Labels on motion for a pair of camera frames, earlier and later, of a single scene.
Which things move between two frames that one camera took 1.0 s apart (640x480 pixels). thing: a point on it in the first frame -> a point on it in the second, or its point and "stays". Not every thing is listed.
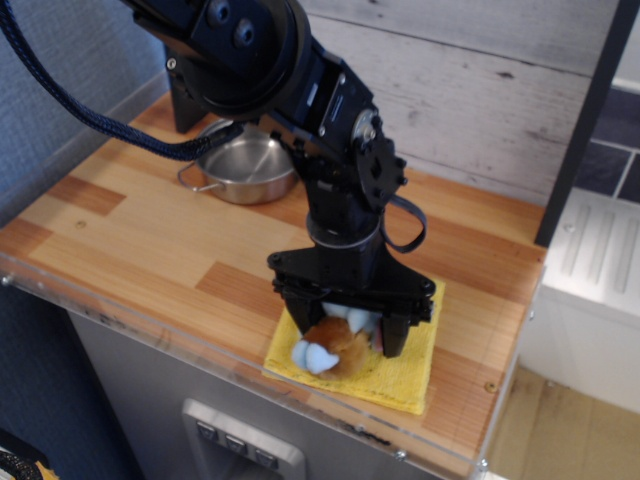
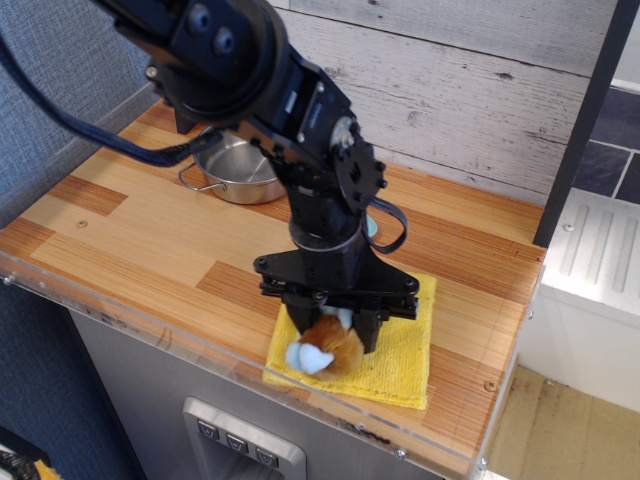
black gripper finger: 395,330 -> 367,325
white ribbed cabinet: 582,329 stays
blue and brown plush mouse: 337,343 stays
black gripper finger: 305,313 stays
